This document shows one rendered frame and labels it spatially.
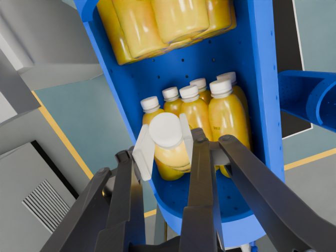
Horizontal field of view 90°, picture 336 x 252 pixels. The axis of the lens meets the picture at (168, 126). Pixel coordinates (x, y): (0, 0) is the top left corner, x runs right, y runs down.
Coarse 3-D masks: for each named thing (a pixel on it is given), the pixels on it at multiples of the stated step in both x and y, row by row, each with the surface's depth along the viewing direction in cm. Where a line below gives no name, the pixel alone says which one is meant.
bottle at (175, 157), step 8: (192, 128) 24; (176, 144) 20; (160, 152) 22; (168, 152) 21; (176, 152) 21; (184, 152) 22; (160, 160) 24; (168, 160) 23; (176, 160) 22; (184, 160) 23; (176, 168) 28; (184, 168) 29
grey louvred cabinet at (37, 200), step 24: (24, 144) 144; (0, 168) 119; (24, 168) 134; (48, 168) 154; (0, 192) 113; (24, 192) 127; (48, 192) 145; (72, 192) 173; (0, 216) 108; (24, 216) 121; (48, 216) 137; (0, 240) 104; (24, 240) 116
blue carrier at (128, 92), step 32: (96, 0) 20; (256, 0) 18; (96, 32) 29; (256, 32) 19; (128, 64) 38; (160, 64) 43; (192, 64) 44; (224, 64) 40; (256, 64) 20; (128, 96) 37; (160, 96) 45; (256, 96) 36; (128, 128) 31; (256, 128) 40; (160, 192) 42; (224, 192) 38; (224, 224) 26; (256, 224) 27
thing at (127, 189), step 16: (128, 160) 14; (128, 176) 11; (112, 192) 10; (128, 192) 10; (112, 208) 9; (128, 208) 9; (112, 224) 8; (128, 224) 8; (144, 224) 10; (96, 240) 7; (112, 240) 7; (128, 240) 7; (144, 240) 9
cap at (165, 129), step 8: (168, 112) 20; (152, 120) 20; (160, 120) 20; (168, 120) 19; (176, 120) 19; (152, 128) 19; (160, 128) 19; (168, 128) 19; (176, 128) 19; (152, 136) 19; (160, 136) 19; (168, 136) 19; (176, 136) 18; (160, 144) 19; (168, 144) 19
